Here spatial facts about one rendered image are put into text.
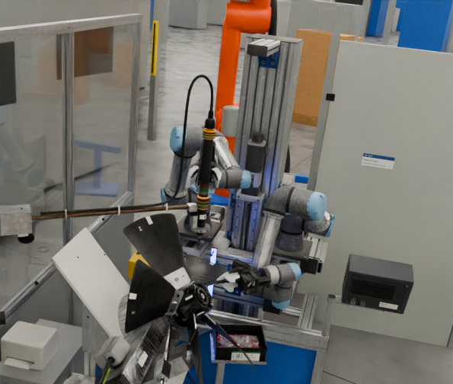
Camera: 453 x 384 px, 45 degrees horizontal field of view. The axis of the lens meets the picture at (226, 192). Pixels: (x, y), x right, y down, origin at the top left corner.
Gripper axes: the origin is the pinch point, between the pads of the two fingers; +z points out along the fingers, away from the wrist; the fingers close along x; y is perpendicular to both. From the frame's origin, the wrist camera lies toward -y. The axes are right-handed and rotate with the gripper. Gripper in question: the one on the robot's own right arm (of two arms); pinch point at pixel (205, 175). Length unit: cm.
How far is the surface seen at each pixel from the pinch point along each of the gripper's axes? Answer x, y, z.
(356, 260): -65, 40, -26
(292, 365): -47, 98, -29
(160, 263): 13.1, 34.2, 2.2
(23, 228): 53, 13, 27
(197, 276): -0.6, 45.3, -9.8
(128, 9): 115, -20, -479
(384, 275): -75, 41, -18
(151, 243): 17.0, 28.6, -1.8
